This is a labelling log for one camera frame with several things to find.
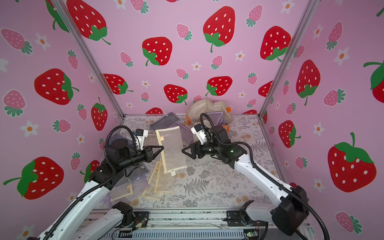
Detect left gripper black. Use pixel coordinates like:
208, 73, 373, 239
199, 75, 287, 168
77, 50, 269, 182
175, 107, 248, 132
117, 145, 163, 173

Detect yellow-trim mesh pouch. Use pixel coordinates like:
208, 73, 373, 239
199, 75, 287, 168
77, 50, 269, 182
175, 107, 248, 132
142, 161, 176, 201
108, 176, 149, 202
156, 127, 187, 176

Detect beige canvas bag orange handles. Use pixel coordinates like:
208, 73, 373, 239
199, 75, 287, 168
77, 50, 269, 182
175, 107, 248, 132
186, 99, 233, 132

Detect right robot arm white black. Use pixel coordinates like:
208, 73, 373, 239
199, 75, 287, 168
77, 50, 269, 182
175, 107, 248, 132
182, 113, 330, 240

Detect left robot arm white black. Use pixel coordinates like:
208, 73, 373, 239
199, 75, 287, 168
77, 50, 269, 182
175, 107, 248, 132
37, 125, 164, 240

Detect purple mesh pouch back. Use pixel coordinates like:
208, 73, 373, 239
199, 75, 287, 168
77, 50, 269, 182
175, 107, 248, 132
175, 122, 194, 146

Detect grey mesh pouch left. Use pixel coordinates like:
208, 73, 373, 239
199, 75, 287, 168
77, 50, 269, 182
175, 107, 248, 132
125, 163, 149, 181

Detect grey mesh pouch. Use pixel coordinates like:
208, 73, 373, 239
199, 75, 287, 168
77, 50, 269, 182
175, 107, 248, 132
125, 163, 149, 181
150, 112, 180, 131

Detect grey mesh pouch far back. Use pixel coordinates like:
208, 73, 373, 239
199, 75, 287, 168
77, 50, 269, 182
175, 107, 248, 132
150, 112, 180, 131

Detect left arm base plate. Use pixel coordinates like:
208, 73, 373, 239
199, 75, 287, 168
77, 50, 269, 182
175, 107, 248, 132
114, 211, 150, 228

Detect aluminium frame rail front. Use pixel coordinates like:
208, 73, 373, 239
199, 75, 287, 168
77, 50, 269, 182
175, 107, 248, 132
64, 207, 313, 230

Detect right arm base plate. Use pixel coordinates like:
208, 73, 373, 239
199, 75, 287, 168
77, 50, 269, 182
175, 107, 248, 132
223, 210, 266, 227

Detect left frame post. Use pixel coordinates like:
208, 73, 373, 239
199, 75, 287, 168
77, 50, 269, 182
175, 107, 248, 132
52, 0, 125, 120

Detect frame post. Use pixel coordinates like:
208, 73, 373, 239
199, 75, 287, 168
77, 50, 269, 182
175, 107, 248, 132
52, 0, 125, 120
258, 1, 320, 120

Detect right frame post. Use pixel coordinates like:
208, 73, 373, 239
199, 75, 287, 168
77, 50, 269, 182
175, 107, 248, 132
258, 1, 320, 120

